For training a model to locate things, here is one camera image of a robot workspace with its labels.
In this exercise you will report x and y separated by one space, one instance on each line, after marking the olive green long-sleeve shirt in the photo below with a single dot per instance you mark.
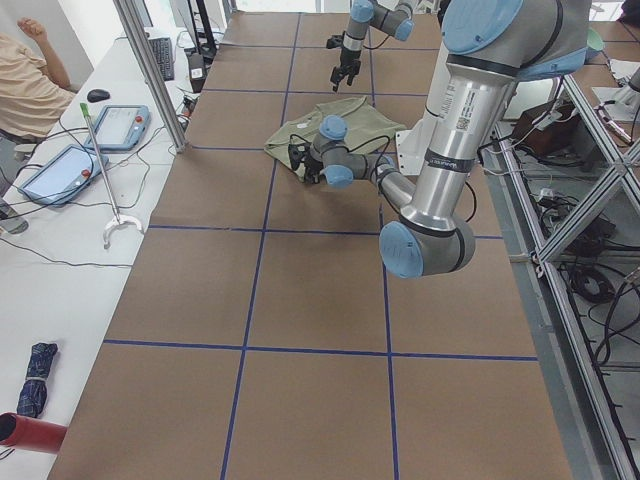
353 121

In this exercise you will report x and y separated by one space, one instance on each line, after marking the black power adapter brick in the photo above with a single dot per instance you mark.
197 72

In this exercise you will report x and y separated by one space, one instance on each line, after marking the black keyboard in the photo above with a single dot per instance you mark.
163 54

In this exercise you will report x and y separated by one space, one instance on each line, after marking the metal reacher grabber tool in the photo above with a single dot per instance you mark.
119 220

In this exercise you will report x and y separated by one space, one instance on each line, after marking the far blue teach pendant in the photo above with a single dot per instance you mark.
119 128

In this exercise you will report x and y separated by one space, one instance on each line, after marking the blue teach pendant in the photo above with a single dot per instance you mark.
119 128
63 177

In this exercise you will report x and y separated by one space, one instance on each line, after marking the black computer mouse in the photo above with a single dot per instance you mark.
97 95

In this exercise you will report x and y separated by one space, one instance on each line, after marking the near blue teach pendant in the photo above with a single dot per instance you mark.
63 177

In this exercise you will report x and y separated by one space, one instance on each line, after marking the seated person beige shirt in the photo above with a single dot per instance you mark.
35 89

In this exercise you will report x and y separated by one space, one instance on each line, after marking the folded dark blue umbrella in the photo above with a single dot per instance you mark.
34 393

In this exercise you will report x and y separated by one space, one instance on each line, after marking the red cylinder tube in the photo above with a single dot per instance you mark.
31 434

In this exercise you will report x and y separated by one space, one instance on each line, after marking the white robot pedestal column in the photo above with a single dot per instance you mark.
411 145

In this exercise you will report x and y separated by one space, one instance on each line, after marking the aluminium frame post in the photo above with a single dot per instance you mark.
142 51

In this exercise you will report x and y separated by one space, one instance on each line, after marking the aluminium truss frame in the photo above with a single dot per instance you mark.
574 217

